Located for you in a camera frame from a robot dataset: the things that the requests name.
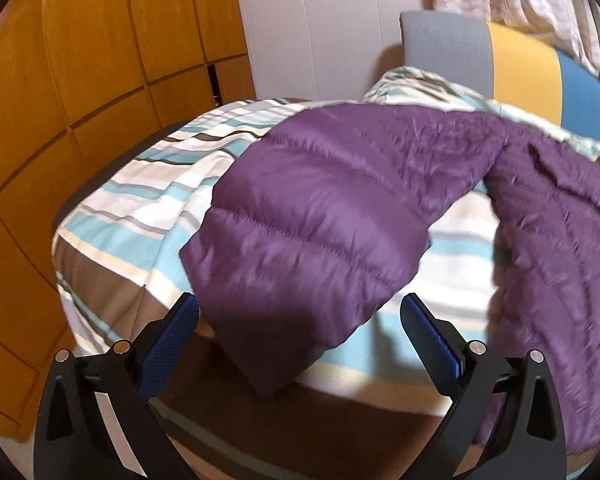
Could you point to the striped pillow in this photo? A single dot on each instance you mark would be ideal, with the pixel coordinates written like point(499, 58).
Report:
point(420, 87)

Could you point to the wooden wardrobe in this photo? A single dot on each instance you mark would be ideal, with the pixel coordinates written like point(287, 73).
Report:
point(80, 85)

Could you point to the grey yellow blue headboard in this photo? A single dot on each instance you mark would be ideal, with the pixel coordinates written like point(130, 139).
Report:
point(520, 67)

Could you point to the striped duvet cover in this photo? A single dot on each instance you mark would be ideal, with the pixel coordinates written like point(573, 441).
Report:
point(145, 200)

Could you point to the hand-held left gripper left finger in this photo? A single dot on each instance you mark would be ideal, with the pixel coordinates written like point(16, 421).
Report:
point(166, 345)

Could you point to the purple quilted down jacket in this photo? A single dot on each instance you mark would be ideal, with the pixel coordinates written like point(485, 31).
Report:
point(320, 210)

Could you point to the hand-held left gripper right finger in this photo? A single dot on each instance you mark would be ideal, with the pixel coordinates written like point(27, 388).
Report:
point(437, 341)

